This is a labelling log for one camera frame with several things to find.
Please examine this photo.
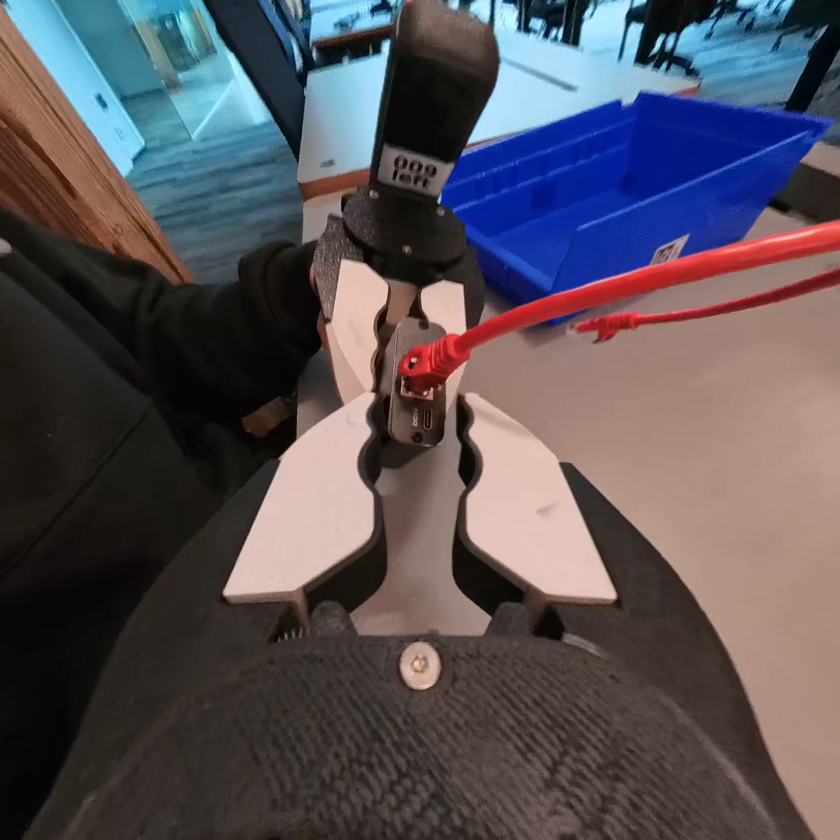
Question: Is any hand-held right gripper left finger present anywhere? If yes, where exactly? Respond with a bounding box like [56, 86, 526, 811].
[223, 392, 389, 613]

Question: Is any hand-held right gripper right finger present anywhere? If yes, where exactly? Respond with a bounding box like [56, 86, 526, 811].
[453, 392, 619, 621]

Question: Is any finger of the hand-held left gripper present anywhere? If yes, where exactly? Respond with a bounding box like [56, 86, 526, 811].
[415, 281, 469, 342]
[323, 258, 393, 406]

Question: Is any black network splitter box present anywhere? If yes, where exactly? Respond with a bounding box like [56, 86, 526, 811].
[381, 318, 455, 448]

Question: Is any red network cable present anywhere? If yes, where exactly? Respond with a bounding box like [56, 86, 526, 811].
[399, 220, 840, 396]

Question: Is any blue plastic bin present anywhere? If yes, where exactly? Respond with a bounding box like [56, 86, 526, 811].
[441, 92, 834, 327]

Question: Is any white top desk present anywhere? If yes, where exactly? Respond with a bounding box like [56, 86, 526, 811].
[298, 29, 703, 199]

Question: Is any grey desk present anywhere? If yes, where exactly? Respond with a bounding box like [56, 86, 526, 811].
[295, 141, 840, 840]

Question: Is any person in black hoodie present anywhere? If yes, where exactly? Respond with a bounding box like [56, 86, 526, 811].
[0, 210, 277, 837]

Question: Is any wooden pillar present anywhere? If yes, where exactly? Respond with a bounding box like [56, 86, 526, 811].
[0, 7, 194, 284]

